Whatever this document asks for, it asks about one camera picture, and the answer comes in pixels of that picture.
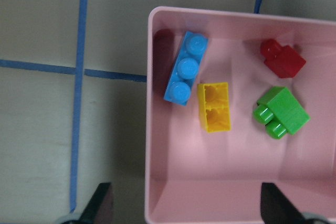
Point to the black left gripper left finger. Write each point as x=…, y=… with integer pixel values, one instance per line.
x=100, y=207

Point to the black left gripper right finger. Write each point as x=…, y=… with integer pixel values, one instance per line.
x=275, y=207

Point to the green toy block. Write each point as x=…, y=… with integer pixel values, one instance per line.
x=280, y=112

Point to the yellow toy block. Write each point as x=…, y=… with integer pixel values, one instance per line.
x=213, y=103

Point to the red toy block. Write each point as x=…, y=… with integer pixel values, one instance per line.
x=284, y=61

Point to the blue toy block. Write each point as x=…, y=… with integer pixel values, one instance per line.
x=186, y=68

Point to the pink plastic box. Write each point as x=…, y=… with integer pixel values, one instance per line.
x=192, y=176

